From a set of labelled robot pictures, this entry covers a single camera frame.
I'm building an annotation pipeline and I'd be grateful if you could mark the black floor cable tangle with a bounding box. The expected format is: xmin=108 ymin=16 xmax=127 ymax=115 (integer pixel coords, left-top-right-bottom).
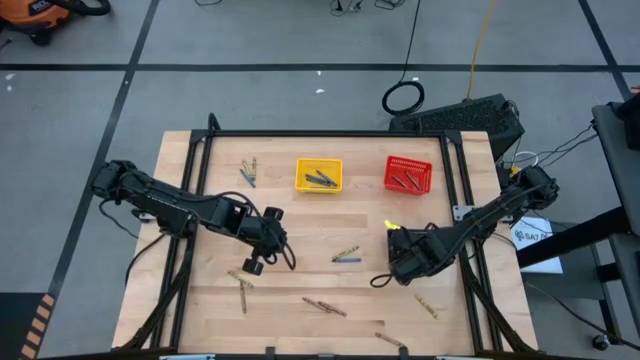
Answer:
xmin=329 ymin=0 xmax=406 ymax=12

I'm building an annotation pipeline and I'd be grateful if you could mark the black left arm base cable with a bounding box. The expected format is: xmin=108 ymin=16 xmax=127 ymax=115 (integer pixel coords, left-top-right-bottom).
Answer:
xmin=97 ymin=199 xmax=169 ymax=285

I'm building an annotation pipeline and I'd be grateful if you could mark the black desk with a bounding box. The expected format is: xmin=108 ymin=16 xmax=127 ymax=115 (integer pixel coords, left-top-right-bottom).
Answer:
xmin=591 ymin=87 xmax=640 ymax=321

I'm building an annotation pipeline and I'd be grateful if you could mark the black cable bundle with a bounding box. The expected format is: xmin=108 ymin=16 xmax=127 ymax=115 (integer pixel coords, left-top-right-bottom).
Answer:
xmin=529 ymin=123 xmax=599 ymax=171

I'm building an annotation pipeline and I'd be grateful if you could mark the black right gripper cable loop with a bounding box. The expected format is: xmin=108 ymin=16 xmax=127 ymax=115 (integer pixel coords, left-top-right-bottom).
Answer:
xmin=369 ymin=272 xmax=399 ymax=290

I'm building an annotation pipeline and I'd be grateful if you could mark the black computer case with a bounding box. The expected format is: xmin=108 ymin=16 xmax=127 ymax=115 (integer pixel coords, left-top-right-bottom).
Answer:
xmin=388 ymin=93 xmax=527 ymax=162

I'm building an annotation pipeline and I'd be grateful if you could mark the orange shop vacuum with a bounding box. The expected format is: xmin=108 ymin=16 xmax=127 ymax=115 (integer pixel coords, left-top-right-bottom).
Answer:
xmin=0 ymin=0 xmax=112 ymax=47

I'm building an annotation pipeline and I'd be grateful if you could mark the black metal stand beam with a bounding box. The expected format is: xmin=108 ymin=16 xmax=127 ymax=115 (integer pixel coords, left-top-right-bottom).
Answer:
xmin=516 ymin=206 xmax=632 ymax=270

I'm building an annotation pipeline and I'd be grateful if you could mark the white paper sign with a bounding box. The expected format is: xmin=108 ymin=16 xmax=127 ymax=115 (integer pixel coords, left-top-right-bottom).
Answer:
xmin=509 ymin=215 xmax=565 ymax=275

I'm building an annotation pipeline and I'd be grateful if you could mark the yellow hanging cable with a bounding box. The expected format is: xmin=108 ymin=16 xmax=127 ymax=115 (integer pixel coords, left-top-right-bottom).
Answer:
xmin=465 ymin=0 xmax=499 ymax=101

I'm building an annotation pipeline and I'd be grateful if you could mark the black hanging cable with coil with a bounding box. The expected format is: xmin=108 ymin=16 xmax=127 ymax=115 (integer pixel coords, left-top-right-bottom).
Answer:
xmin=381 ymin=0 xmax=426 ymax=118

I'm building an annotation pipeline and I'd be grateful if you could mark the red plastic basket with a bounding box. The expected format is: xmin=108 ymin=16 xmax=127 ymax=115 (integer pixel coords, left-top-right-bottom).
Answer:
xmin=383 ymin=155 xmax=434 ymax=197

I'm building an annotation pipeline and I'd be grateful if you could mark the black aluminium table frame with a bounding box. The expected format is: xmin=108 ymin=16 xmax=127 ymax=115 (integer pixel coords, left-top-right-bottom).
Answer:
xmin=117 ymin=112 xmax=539 ymax=360

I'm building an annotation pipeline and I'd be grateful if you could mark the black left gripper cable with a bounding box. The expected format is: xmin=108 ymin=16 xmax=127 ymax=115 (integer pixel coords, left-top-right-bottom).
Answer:
xmin=267 ymin=234 xmax=298 ymax=272

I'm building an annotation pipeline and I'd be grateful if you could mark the white cable loop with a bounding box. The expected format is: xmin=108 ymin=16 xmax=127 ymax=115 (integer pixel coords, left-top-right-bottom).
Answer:
xmin=510 ymin=149 xmax=540 ymax=169

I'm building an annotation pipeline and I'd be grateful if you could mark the yellow plastic basket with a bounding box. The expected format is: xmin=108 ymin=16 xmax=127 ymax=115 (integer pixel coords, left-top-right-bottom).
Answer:
xmin=294 ymin=157 xmax=345 ymax=195

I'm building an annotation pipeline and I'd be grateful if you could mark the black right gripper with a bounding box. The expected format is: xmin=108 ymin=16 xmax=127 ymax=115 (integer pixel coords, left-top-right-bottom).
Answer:
xmin=387 ymin=228 xmax=445 ymax=287

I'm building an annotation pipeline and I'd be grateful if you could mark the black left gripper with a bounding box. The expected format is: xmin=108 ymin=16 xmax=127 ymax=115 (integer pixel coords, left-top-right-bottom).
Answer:
xmin=239 ymin=207 xmax=288 ymax=276

